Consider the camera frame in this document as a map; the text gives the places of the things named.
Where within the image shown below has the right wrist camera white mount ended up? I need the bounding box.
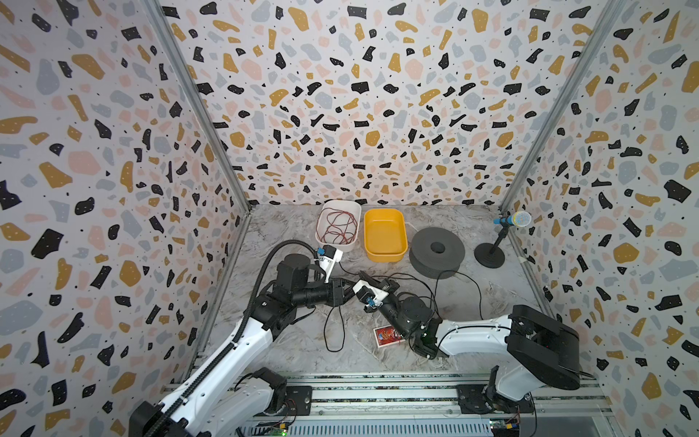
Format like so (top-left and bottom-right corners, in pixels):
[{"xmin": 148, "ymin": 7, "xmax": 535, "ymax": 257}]
[{"xmin": 352, "ymin": 280, "xmax": 389, "ymax": 313}]

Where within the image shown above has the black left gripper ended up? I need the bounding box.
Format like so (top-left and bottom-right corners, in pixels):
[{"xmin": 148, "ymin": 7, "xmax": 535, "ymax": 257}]
[{"xmin": 293, "ymin": 275, "xmax": 362, "ymax": 309}]

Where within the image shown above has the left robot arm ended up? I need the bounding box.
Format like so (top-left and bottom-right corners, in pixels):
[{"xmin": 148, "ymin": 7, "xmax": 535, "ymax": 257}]
[{"xmin": 129, "ymin": 240, "xmax": 352, "ymax": 436}]

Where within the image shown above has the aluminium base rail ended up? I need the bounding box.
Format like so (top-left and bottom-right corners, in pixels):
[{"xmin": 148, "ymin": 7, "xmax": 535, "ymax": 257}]
[{"xmin": 234, "ymin": 373, "xmax": 623, "ymax": 436}]

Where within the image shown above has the aluminium corner rail right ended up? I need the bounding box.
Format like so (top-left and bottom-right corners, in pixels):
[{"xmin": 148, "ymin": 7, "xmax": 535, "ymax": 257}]
[{"xmin": 499, "ymin": 0, "xmax": 626, "ymax": 214}]

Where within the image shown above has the white plastic bin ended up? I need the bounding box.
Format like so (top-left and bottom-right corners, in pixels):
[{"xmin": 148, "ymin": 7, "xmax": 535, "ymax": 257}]
[{"xmin": 314, "ymin": 200, "xmax": 362, "ymax": 252}]

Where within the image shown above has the aluminium corner rail left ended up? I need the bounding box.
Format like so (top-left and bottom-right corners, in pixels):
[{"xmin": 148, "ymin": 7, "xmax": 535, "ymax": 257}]
[{"xmin": 138, "ymin": 0, "xmax": 252, "ymax": 214}]

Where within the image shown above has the red cable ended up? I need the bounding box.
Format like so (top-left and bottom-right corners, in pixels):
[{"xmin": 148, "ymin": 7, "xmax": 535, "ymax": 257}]
[{"xmin": 317, "ymin": 208, "xmax": 359, "ymax": 246}]

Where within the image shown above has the grey perforated cable spool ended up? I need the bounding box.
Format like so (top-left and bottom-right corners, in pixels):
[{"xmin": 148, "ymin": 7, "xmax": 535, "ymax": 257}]
[{"xmin": 409, "ymin": 227, "xmax": 465, "ymax": 280}]

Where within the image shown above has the aluminium corner rail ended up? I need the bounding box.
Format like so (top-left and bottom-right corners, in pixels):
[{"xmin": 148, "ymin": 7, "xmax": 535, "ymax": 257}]
[
  {"xmin": 499, "ymin": 0, "xmax": 626, "ymax": 214},
  {"xmin": 138, "ymin": 0, "xmax": 252, "ymax": 214}
]

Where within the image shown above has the blue toy microphone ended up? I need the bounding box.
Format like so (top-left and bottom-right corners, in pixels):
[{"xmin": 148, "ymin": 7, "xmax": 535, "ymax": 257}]
[{"xmin": 493, "ymin": 210, "xmax": 533, "ymax": 228}]

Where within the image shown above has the black microphone stand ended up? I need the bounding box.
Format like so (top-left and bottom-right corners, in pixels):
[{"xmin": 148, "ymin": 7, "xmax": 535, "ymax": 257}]
[{"xmin": 474, "ymin": 224, "xmax": 511, "ymax": 269}]

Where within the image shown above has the yellow plastic bin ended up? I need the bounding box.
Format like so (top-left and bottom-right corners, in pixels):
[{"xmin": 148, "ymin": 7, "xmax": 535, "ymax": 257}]
[{"xmin": 364, "ymin": 209, "xmax": 408, "ymax": 263}]

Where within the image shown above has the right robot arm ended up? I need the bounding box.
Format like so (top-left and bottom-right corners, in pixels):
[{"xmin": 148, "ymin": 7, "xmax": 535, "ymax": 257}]
[{"xmin": 354, "ymin": 279, "xmax": 581, "ymax": 414}]

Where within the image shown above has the black cable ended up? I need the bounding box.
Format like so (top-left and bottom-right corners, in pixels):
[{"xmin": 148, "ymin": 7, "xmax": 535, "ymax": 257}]
[{"xmin": 321, "ymin": 267, "xmax": 485, "ymax": 353}]

